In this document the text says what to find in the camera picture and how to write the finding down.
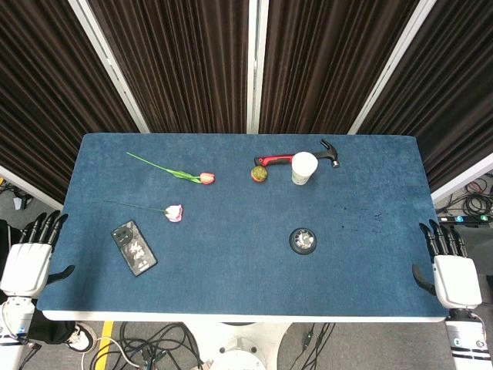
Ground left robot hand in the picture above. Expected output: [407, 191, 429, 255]
[0, 210, 75, 299]

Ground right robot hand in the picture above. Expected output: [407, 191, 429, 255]
[411, 219, 483, 310]

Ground black power strip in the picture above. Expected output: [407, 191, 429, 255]
[438, 214, 493, 225]

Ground black white sneaker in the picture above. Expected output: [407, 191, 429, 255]
[67, 322, 96, 352]

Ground black smartphone with patterned case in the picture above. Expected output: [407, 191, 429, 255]
[110, 220, 158, 278]

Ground pink white artificial tulip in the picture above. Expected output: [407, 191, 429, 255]
[93, 197, 184, 224]

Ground dark brown curtain panel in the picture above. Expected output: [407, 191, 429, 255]
[87, 0, 250, 134]
[358, 0, 493, 193]
[258, 0, 419, 135]
[0, 0, 140, 205]

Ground white paper cup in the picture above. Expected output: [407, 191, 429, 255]
[290, 151, 319, 186]

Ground orange pink artificial tulip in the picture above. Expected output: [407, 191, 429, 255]
[126, 151, 216, 186]

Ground blue table cloth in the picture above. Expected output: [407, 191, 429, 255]
[40, 133, 446, 318]

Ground red black claw hammer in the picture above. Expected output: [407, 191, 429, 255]
[253, 139, 343, 170]

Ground coiled black cables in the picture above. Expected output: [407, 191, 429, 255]
[434, 177, 493, 219]

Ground white partition frame post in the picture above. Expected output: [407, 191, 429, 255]
[347, 0, 438, 135]
[430, 153, 493, 204]
[68, 0, 150, 134]
[0, 165, 64, 211]
[245, 0, 270, 135]

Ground white cable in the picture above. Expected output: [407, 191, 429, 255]
[81, 336, 144, 370]

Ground black floor cable bundle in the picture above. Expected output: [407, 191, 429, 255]
[113, 321, 205, 370]

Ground black cable with inline switch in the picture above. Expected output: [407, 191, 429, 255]
[287, 322, 336, 370]

